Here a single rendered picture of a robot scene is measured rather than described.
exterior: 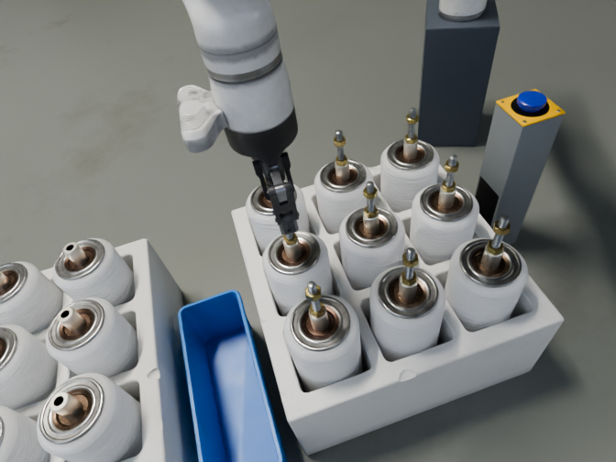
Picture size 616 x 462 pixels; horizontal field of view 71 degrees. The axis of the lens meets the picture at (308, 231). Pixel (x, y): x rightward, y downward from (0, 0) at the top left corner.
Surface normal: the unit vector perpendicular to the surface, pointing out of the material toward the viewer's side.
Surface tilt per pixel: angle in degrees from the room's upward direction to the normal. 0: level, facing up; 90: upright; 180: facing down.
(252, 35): 90
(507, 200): 90
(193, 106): 6
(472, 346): 0
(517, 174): 90
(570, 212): 0
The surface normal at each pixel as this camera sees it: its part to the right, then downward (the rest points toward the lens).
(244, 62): 0.20, 0.73
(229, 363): -0.13, -0.63
